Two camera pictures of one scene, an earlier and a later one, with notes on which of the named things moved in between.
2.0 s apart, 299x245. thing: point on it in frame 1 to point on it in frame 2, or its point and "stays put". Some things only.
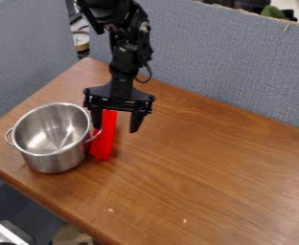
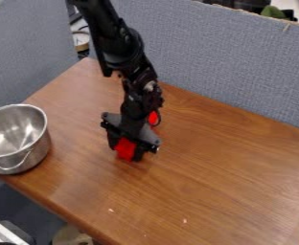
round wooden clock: x=81 y=39 stays put
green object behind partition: x=272 y=11 stays put
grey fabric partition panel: x=238 y=54 stays put
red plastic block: x=104 y=138 to x=127 y=145
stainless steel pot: x=49 y=134 to x=16 y=139
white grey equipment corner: x=2 y=232 stays put
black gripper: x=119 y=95 to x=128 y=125
